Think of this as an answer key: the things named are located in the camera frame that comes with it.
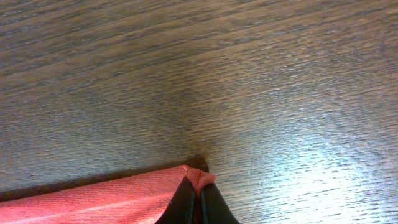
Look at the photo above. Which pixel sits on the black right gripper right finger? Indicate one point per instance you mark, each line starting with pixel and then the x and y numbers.
pixel 214 208

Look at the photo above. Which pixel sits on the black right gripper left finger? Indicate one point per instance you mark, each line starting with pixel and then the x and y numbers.
pixel 180 209

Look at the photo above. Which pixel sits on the orange-red t-shirt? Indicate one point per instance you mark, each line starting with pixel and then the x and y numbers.
pixel 138 199

